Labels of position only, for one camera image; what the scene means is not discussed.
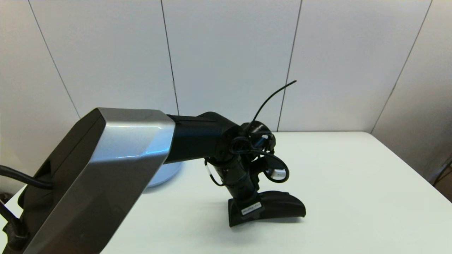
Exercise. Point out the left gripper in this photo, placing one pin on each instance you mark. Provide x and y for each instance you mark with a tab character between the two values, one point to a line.
249	208

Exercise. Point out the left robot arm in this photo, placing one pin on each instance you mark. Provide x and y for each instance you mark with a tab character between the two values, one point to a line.
106	169

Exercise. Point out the light blue round plate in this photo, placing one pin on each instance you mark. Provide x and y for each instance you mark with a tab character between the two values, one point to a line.
166	174

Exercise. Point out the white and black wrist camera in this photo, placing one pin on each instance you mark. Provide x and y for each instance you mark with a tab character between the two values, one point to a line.
279	173

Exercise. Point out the black soft glasses case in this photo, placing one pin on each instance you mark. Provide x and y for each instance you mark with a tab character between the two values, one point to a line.
282	206

